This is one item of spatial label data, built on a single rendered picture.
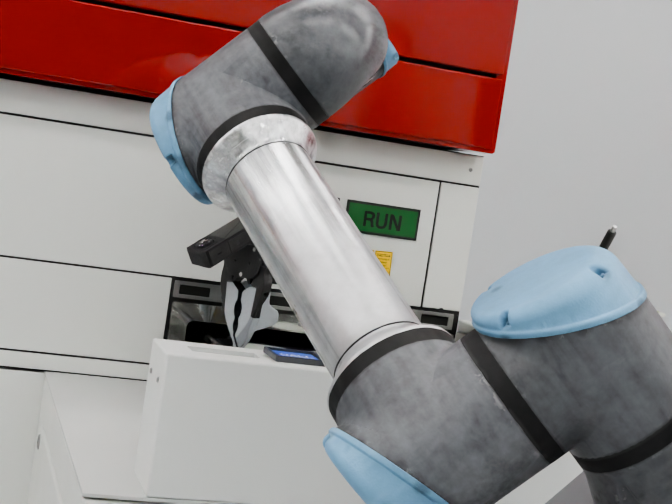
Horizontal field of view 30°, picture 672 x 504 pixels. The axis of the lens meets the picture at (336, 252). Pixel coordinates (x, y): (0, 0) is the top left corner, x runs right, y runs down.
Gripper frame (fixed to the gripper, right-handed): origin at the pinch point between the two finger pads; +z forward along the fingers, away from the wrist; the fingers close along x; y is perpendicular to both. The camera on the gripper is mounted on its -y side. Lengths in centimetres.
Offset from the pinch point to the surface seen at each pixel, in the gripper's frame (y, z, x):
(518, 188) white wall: 175, -30, 91
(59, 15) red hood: -21.3, -39.9, 20.9
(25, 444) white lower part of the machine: -15.8, 20.0, 23.6
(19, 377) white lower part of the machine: -17.6, 10.5, 24.6
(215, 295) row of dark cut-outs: 5.3, -4.3, 12.2
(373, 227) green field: 25.2, -17.4, 1.7
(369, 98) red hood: 18.6, -36.0, 0.0
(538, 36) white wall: 174, -73, 92
